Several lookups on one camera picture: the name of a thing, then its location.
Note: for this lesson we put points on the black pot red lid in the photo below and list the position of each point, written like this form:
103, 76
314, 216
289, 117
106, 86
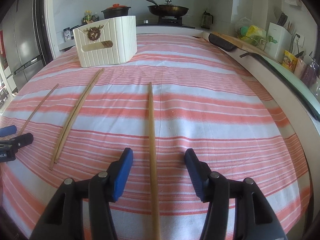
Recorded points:
116, 10

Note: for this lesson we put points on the cream utensil holder box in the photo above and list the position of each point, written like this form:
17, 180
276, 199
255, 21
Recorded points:
106, 42

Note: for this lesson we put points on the wooden cutting board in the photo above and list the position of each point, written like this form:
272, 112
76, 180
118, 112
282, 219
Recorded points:
243, 45

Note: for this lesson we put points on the black gas stove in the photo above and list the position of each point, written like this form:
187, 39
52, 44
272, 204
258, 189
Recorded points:
164, 21

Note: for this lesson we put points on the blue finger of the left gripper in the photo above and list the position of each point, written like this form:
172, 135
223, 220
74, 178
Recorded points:
21, 141
9, 130

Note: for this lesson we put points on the sauce bottles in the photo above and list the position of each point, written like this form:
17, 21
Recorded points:
89, 17

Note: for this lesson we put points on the grey refrigerator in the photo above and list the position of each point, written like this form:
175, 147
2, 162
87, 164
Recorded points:
22, 42

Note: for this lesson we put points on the spice jar rack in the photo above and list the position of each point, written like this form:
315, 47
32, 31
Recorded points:
68, 33

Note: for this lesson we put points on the green cutting board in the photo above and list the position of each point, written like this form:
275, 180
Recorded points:
296, 86

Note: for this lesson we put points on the wok with glass lid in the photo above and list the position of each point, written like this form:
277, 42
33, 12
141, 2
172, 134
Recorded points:
167, 9

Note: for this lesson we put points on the yellow snack packet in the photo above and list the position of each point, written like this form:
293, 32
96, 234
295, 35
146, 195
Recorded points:
289, 61

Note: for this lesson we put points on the dark glass kettle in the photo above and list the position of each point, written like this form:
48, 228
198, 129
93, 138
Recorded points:
207, 20

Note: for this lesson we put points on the yellow green bag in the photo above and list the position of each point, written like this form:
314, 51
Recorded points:
250, 33

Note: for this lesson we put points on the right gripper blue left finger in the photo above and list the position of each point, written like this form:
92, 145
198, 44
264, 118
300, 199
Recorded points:
63, 218

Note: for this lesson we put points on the pink striped tablecloth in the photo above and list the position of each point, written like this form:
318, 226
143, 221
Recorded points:
203, 100

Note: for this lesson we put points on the white knife block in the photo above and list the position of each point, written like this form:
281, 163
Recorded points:
278, 41

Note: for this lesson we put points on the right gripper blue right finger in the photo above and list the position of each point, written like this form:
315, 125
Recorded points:
254, 217

